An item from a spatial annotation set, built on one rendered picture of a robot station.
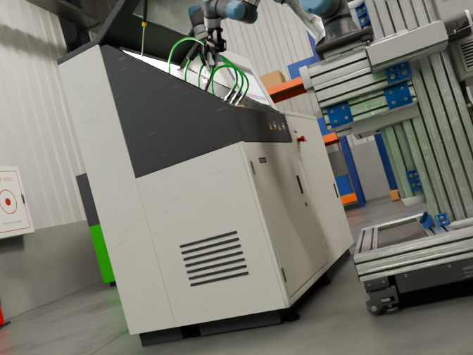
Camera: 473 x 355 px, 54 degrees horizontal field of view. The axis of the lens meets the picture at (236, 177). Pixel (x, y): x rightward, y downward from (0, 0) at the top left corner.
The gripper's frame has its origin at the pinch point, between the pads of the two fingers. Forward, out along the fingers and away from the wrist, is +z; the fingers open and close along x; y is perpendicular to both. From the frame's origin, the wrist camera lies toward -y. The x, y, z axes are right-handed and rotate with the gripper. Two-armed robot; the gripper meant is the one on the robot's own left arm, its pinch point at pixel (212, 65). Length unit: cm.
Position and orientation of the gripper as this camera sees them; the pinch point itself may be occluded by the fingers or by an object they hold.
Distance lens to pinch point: 231.7
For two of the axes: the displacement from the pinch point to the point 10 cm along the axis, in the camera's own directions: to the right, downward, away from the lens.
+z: 0.1, 7.7, 6.3
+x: 7.6, -4.2, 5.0
